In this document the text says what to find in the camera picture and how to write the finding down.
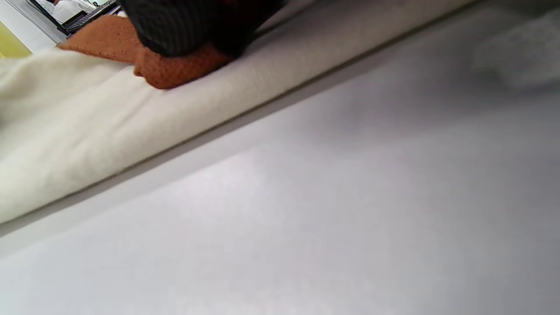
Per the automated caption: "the flower print canvas bag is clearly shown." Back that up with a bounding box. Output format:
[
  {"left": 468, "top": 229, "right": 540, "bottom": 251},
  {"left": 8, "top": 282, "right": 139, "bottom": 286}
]
[{"left": 0, "top": 0, "right": 477, "bottom": 224}]

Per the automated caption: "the yellow plastic basket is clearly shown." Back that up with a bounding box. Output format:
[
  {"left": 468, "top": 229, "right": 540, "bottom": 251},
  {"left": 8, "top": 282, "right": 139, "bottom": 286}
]
[{"left": 0, "top": 22, "right": 32, "bottom": 58}]

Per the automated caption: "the person's right hand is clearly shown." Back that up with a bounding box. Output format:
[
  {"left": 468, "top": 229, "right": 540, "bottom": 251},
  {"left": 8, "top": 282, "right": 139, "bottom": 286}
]
[{"left": 118, "top": 0, "right": 285, "bottom": 57}]

